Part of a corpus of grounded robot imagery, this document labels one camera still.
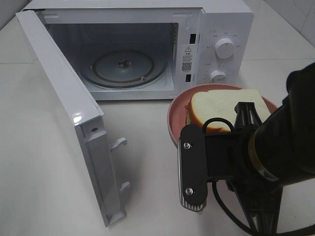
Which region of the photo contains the white warning label sticker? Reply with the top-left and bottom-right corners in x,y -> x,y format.
181,44 -> 195,73

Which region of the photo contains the pink round plate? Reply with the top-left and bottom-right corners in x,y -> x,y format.
167,83 -> 279,149

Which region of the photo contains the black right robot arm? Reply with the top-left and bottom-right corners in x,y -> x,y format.
205,64 -> 315,236

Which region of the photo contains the upper white power knob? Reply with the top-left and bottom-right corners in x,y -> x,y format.
214,37 -> 235,59

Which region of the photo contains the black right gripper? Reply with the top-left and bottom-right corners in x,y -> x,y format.
205,102 -> 283,236

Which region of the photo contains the lower white timer knob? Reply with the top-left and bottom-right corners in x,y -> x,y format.
210,69 -> 227,83

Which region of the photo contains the white bread sandwich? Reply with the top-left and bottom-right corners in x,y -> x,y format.
185,89 -> 271,128

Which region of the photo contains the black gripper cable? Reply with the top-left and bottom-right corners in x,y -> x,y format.
201,117 -> 315,236

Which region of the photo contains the white microwave door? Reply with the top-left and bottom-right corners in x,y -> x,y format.
16,10 -> 130,226

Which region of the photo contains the glass microwave turntable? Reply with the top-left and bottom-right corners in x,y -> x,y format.
81,49 -> 167,89

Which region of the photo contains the white microwave oven body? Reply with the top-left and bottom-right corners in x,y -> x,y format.
21,0 -> 254,100

